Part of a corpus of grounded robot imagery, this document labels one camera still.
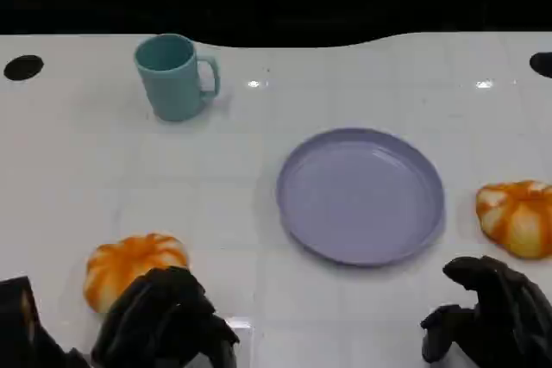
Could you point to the lilac plate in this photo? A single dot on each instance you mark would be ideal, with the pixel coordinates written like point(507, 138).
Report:
point(360, 197)

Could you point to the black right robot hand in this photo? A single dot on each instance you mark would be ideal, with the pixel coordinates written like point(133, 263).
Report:
point(496, 316)

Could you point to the pale green mug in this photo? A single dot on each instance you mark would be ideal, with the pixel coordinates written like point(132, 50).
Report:
point(172, 88)

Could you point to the orange and white bread roll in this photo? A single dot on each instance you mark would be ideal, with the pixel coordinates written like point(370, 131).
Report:
point(125, 260)
point(519, 221)

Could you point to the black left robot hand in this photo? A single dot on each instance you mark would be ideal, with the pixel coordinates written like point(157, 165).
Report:
point(159, 320)

